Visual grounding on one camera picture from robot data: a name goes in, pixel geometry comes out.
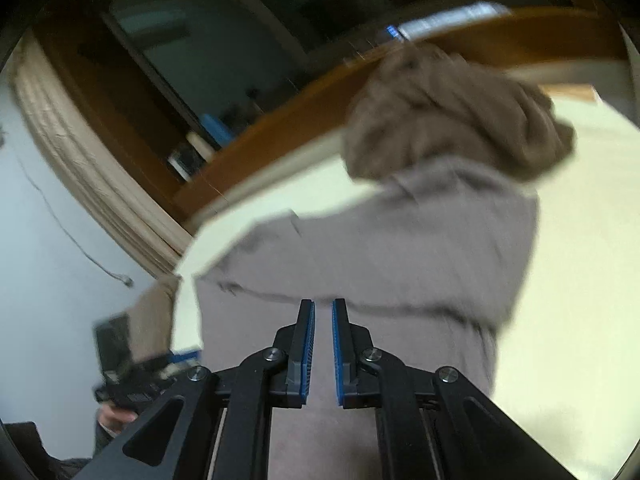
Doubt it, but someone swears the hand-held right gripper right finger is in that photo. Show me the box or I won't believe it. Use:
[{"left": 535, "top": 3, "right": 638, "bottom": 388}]
[{"left": 331, "top": 298, "right": 576, "bottom": 480}]

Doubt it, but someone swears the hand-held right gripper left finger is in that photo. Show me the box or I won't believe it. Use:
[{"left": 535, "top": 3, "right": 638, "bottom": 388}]
[{"left": 87, "top": 299, "right": 317, "bottom": 480}]

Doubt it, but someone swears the grey knit cardigan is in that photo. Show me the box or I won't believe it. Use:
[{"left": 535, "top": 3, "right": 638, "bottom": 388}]
[{"left": 192, "top": 155, "right": 542, "bottom": 480}]

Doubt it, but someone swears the person's left hand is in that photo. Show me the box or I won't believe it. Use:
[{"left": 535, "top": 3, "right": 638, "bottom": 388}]
[{"left": 97, "top": 403, "right": 139, "bottom": 436}]

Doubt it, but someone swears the person's dark clothing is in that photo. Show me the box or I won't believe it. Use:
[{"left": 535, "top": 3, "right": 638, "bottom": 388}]
[{"left": 0, "top": 422, "right": 97, "bottom": 480}]

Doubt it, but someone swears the black thread spool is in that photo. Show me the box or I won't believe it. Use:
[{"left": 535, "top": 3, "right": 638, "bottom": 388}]
[{"left": 167, "top": 145, "right": 202, "bottom": 182}]

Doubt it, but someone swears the beige curtain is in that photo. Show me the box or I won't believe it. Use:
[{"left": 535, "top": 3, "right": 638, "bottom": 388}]
[{"left": 10, "top": 35, "right": 194, "bottom": 279}]

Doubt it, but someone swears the cream thread spool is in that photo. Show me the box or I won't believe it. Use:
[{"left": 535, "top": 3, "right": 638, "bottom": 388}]
[{"left": 186, "top": 131, "right": 212, "bottom": 158}]

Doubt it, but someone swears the blue thread spool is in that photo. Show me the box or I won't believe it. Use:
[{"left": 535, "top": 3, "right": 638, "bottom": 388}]
[{"left": 200, "top": 114, "right": 234, "bottom": 148}]

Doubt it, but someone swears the brown fleece cloth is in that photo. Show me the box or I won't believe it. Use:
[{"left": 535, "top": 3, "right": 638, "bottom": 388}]
[{"left": 342, "top": 42, "right": 577, "bottom": 184}]

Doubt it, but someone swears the white flat packet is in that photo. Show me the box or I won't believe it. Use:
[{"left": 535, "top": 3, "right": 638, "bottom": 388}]
[{"left": 386, "top": 2, "right": 512, "bottom": 42}]

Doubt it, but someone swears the hanging white cable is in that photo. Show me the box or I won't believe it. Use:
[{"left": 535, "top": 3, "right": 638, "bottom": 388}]
[{"left": 0, "top": 125, "right": 135, "bottom": 289}]

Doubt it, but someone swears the wooden window frame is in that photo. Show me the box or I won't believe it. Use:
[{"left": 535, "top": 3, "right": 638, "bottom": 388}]
[{"left": 35, "top": 0, "right": 628, "bottom": 222}]

